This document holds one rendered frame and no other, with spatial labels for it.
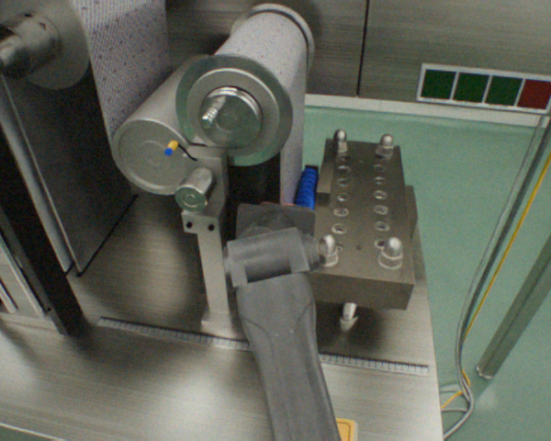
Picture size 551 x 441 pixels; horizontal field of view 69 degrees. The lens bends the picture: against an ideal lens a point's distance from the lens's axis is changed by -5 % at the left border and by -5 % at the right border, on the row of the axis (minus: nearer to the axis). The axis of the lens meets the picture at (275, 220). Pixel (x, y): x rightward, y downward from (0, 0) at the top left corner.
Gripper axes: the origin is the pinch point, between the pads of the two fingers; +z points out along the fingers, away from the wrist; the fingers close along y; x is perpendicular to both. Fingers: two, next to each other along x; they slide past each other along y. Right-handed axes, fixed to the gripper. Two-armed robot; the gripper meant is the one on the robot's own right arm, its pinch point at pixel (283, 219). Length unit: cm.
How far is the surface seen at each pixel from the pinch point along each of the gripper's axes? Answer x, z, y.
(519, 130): 34, 280, 143
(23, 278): -11.7, -9.7, -37.5
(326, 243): -2.1, -3.4, 6.8
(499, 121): 39, 279, 126
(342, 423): -23.8, -12.9, 11.8
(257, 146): 10.8, -9.2, -3.1
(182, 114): 14.0, -10.6, -12.7
